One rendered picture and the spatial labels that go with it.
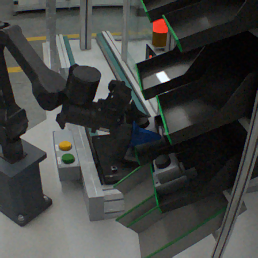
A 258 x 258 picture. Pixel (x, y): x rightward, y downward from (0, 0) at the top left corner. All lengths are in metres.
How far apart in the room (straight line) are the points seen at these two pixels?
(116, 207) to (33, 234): 0.27
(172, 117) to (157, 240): 0.33
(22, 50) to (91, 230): 0.56
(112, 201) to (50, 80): 0.45
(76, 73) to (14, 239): 0.57
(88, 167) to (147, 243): 0.39
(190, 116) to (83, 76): 0.22
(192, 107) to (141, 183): 0.39
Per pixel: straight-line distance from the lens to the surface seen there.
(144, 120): 0.83
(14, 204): 1.13
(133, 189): 1.03
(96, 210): 1.13
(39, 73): 0.84
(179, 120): 0.67
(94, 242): 1.10
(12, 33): 0.88
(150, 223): 0.93
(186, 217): 0.87
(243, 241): 1.17
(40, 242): 1.11
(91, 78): 0.75
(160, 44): 1.27
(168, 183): 0.74
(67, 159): 1.20
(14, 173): 1.03
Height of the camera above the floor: 1.71
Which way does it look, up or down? 33 degrees down
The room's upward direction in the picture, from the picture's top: 3 degrees clockwise
